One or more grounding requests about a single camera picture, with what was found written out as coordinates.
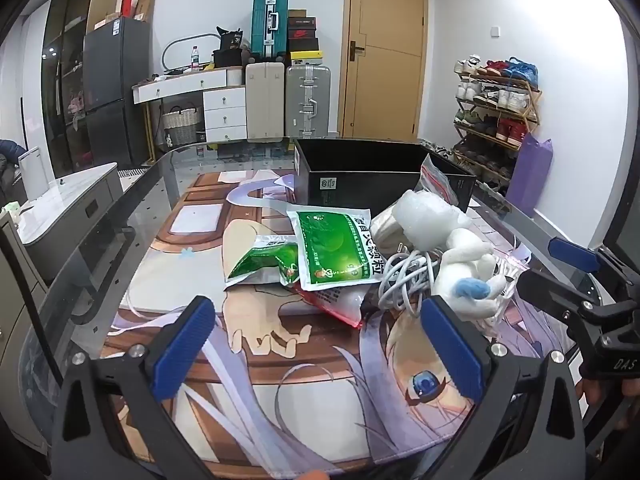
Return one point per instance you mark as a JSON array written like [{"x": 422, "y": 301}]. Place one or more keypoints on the plastic water bottle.
[{"x": 195, "y": 59}]

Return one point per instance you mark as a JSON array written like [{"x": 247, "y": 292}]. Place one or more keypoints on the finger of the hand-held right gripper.
[
  {"x": 550, "y": 290},
  {"x": 572, "y": 255}
]

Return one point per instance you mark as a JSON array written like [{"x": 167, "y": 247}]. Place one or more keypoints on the dark grey fridge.
[{"x": 115, "y": 90}]

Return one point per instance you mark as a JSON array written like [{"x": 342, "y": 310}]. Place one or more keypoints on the wicker basket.
[{"x": 181, "y": 125}]

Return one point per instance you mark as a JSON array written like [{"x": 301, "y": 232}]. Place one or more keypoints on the green medicine packet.
[
  {"x": 335, "y": 245},
  {"x": 260, "y": 262}
]

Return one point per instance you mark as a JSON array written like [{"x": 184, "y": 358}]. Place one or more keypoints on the white desk with drawers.
[{"x": 225, "y": 110}]

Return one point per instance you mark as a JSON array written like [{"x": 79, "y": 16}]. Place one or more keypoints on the plain black shoe box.
[{"x": 302, "y": 45}]

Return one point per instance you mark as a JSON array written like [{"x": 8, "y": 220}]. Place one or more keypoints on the wooden shoe rack with shoes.
[{"x": 500, "y": 97}]

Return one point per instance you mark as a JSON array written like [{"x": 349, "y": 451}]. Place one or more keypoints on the teal suitcase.
[{"x": 262, "y": 25}]

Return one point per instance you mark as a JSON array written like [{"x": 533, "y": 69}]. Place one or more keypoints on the small cardboard box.
[{"x": 145, "y": 5}]

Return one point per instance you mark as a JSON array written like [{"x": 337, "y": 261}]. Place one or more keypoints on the white plush toy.
[{"x": 470, "y": 260}]

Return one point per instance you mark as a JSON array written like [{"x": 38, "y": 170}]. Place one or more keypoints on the grey oval hoop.
[{"x": 172, "y": 45}]

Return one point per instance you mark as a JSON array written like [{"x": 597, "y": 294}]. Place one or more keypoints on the grey low cabinet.
[{"x": 65, "y": 210}]

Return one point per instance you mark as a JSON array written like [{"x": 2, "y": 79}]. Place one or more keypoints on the black shoe box red logo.
[{"x": 302, "y": 34}]

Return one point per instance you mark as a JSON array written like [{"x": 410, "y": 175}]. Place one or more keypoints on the printed table mat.
[{"x": 300, "y": 360}]

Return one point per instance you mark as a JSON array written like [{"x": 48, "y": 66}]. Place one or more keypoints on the black bag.
[{"x": 230, "y": 52}]

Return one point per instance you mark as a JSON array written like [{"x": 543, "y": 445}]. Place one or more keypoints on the beige suitcase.
[{"x": 265, "y": 102}]

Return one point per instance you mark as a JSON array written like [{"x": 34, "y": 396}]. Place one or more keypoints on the white foam wrap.
[{"x": 430, "y": 220}]

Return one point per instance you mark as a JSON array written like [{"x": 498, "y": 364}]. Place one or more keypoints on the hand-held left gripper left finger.
[{"x": 182, "y": 350}]

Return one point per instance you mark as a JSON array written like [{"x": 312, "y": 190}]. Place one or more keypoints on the red-edged white packet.
[{"x": 335, "y": 306}]

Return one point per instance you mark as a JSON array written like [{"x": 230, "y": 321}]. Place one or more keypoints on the dark glass cabinet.
[{"x": 62, "y": 85}]

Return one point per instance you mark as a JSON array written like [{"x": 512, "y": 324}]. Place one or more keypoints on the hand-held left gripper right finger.
[{"x": 452, "y": 350}]

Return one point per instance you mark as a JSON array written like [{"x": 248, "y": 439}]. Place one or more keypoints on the silver suitcase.
[{"x": 307, "y": 100}]

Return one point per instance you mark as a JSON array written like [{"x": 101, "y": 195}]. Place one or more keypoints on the person's right hand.
[{"x": 596, "y": 392}]

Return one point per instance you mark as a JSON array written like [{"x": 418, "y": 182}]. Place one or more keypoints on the wooden door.
[{"x": 385, "y": 60}]

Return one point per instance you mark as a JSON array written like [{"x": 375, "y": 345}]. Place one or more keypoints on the person's left hand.
[{"x": 312, "y": 475}]

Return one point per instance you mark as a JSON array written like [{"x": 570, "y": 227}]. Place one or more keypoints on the black shoe box red label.
[{"x": 302, "y": 23}]

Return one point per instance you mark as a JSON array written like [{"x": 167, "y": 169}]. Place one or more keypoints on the purple bag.
[{"x": 532, "y": 175}]

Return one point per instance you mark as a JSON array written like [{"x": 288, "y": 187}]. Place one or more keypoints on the black cardboard box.
[{"x": 350, "y": 180}]

